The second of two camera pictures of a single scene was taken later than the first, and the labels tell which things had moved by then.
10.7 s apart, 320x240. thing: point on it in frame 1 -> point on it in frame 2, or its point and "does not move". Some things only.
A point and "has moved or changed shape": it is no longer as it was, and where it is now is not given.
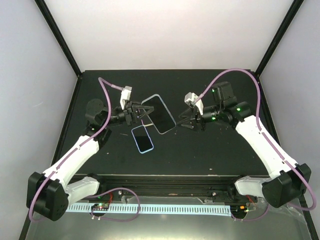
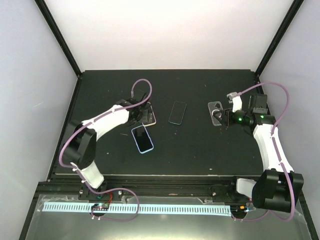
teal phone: x=161 y=117 -> x=176 y=115
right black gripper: x=196 y=118 -> x=226 y=115
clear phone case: x=161 y=116 has moved or changed shape
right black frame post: x=279 y=37 does not move
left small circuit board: x=100 y=206 does not move
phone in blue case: x=142 y=139 does not move
